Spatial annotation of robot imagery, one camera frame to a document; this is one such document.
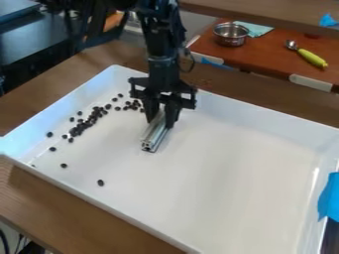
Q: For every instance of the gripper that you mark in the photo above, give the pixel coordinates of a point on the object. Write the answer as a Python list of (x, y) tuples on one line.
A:
[(162, 84)]

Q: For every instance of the silver metal bar tool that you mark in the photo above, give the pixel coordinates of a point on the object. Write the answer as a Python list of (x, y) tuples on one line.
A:
[(154, 135)]

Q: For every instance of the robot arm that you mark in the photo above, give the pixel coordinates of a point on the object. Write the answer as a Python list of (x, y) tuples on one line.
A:
[(161, 29)]

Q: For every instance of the pile of black bits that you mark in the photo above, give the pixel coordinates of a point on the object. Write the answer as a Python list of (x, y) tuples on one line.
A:
[(90, 120)]

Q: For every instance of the white tray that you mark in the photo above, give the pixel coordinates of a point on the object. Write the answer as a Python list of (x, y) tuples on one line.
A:
[(185, 178)]

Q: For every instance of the silver pot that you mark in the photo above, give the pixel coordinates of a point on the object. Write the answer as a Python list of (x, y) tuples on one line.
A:
[(230, 33)]

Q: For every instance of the reddish wooden board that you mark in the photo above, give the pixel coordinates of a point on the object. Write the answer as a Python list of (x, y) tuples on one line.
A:
[(269, 53)]

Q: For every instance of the light blue cloth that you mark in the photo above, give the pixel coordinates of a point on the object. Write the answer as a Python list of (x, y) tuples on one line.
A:
[(253, 28)]

